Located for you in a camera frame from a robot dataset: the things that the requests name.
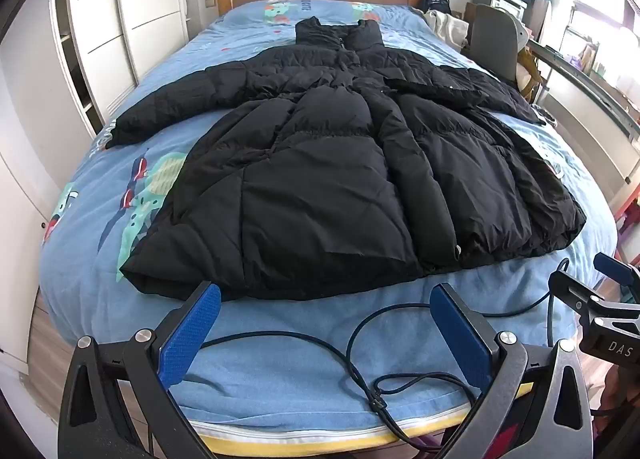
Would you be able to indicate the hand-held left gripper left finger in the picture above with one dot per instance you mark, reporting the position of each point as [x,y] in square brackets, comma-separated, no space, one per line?
[190,334]

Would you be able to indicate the bed with blue cartoon sheet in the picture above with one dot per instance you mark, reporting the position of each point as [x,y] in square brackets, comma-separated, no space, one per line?
[280,374]

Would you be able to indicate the black backpack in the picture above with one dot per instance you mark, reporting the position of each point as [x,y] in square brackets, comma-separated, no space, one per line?
[434,1]

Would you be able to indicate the black puffer coat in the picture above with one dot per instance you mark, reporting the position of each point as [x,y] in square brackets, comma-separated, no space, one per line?
[320,174]

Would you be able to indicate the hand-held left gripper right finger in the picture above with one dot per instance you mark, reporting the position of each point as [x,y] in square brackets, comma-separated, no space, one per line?
[462,339]

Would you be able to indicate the brown bag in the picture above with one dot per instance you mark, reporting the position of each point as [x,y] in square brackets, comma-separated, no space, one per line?
[530,74]

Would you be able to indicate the white desk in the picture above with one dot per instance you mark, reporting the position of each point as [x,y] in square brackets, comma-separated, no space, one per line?
[585,84]

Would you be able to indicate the grey chair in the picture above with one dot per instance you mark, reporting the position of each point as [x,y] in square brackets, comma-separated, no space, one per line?
[495,39]

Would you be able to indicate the white wardrobe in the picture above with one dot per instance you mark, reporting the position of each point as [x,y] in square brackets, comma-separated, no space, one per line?
[125,4]

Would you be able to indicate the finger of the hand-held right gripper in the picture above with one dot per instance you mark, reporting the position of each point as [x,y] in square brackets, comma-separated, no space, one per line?
[570,284]
[617,269]

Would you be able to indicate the cream cloth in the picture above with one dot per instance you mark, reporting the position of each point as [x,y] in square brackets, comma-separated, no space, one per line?
[447,26]

